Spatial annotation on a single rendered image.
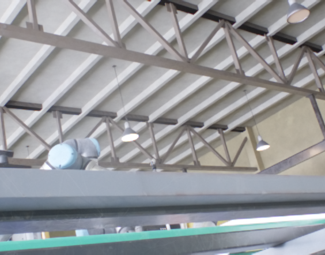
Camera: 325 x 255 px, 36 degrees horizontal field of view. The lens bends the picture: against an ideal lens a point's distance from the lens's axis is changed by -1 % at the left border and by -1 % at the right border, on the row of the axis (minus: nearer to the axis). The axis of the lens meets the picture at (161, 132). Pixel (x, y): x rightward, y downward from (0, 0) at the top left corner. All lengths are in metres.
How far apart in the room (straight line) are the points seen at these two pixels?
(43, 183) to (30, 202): 0.02
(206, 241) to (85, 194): 0.44
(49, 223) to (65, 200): 0.03
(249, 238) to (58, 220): 0.51
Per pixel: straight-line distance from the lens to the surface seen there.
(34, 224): 0.40
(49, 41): 10.15
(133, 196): 0.40
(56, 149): 2.29
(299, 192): 0.57
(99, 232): 2.54
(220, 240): 0.81
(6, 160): 2.96
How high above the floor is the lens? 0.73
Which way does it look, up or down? 21 degrees up
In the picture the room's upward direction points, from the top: 14 degrees counter-clockwise
